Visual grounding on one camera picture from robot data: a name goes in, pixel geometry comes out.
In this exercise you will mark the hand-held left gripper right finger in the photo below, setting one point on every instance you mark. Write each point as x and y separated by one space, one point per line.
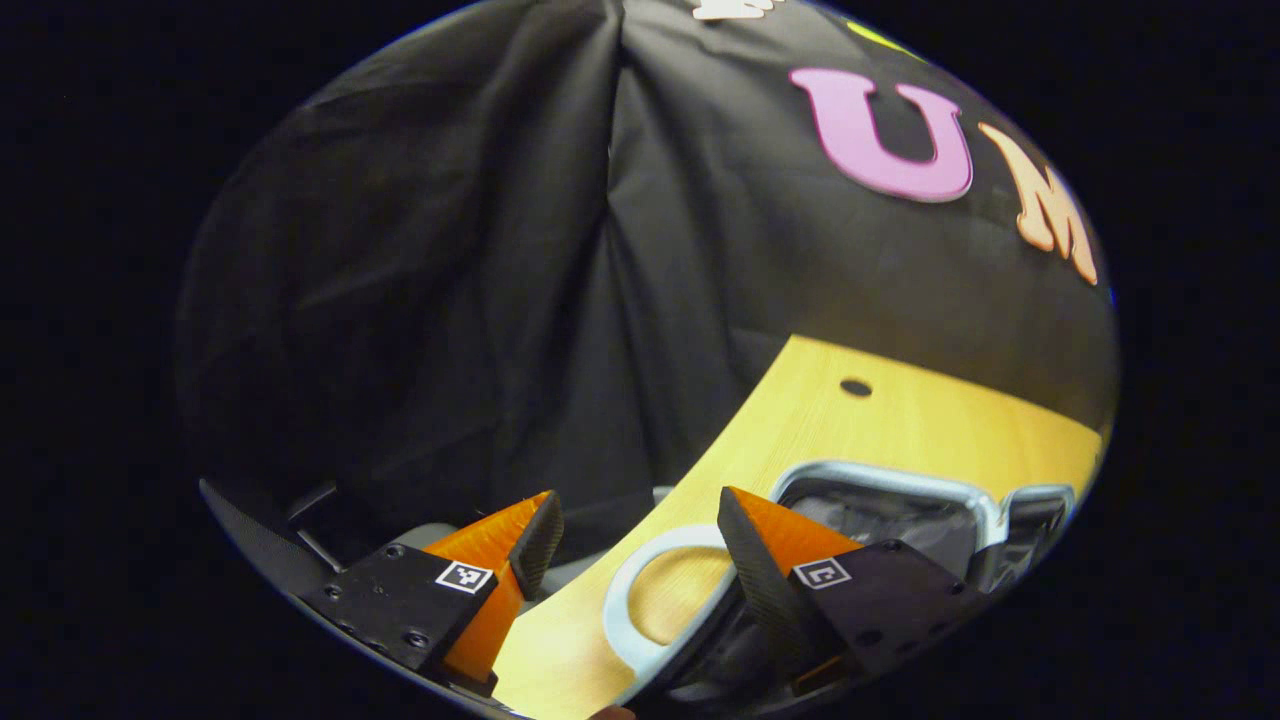
770 600

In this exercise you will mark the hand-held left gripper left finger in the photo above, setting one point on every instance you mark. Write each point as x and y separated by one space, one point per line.
400 600

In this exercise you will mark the light blue suitcase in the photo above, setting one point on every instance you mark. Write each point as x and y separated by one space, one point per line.
618 620

